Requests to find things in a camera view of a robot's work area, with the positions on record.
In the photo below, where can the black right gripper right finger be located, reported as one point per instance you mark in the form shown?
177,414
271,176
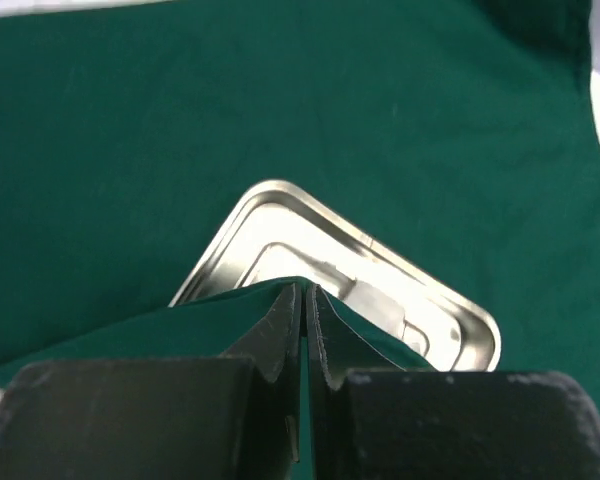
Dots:
373,420

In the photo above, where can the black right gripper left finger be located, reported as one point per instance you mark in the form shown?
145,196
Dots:
231,416

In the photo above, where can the stainless steel instrument tray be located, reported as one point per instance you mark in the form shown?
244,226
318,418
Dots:
278,230

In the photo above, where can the green surgical drape cloth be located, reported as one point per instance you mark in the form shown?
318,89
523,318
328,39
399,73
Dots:
458,134

